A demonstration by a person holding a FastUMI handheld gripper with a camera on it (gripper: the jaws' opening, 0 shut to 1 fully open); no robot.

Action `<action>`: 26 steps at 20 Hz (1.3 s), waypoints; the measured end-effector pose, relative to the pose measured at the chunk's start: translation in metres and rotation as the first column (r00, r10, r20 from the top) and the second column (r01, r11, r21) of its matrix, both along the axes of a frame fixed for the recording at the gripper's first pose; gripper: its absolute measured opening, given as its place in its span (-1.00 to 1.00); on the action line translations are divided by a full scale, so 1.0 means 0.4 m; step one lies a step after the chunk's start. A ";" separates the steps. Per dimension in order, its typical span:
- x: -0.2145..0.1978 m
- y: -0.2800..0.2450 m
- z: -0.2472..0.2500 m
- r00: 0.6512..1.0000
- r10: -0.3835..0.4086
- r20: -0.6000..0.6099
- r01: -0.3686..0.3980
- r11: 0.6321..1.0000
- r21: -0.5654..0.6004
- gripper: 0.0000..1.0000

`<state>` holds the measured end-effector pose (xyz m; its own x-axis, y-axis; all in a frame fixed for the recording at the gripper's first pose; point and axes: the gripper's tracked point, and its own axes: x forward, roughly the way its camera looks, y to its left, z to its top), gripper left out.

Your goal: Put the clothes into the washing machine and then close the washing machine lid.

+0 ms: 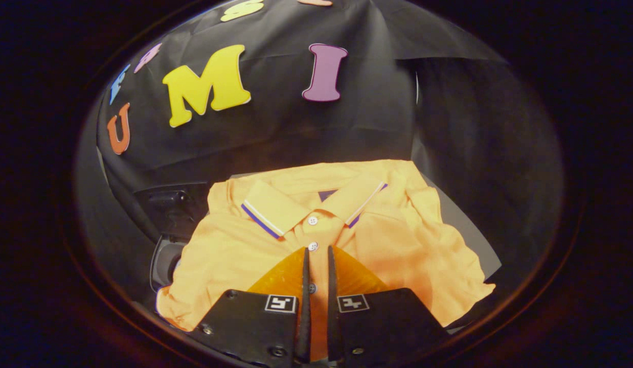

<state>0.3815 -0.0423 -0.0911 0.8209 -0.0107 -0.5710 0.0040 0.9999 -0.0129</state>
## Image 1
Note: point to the orange polo shirt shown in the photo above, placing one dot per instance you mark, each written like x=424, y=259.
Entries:
x=408, y=245

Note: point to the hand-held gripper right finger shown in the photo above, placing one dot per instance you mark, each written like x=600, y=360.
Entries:
x=388, y=327

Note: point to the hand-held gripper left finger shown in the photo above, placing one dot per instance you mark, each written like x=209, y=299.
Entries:
x=255, y=327

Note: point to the black backdrop cloth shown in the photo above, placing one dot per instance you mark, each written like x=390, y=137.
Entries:
x=275, y=122

